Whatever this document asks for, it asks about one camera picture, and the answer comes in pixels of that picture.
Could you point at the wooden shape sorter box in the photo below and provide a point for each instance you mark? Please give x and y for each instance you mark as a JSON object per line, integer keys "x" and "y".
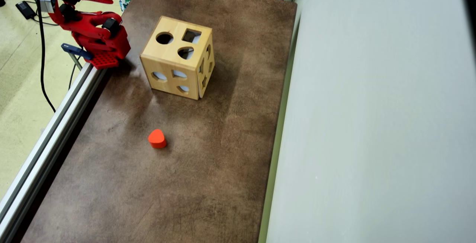
{"x": 171, "y": 68}

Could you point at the blue table clamp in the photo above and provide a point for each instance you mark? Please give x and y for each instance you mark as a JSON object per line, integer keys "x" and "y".
{"x": 76, "y": 50}

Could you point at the aluminium profile rail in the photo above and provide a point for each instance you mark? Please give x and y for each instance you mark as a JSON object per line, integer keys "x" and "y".
{"x": 44, "y": 142}

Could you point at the red robot arm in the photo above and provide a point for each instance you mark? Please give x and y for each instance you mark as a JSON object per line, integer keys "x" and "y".
{"x": 93, "y": 31}

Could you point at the black power adapter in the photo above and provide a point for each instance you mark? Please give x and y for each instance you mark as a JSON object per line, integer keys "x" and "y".
{"x": 26, "y": 9}

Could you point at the orange rounded triangle block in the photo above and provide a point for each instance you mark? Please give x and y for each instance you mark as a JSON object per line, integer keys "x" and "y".
{"x": 157, "y": 138}

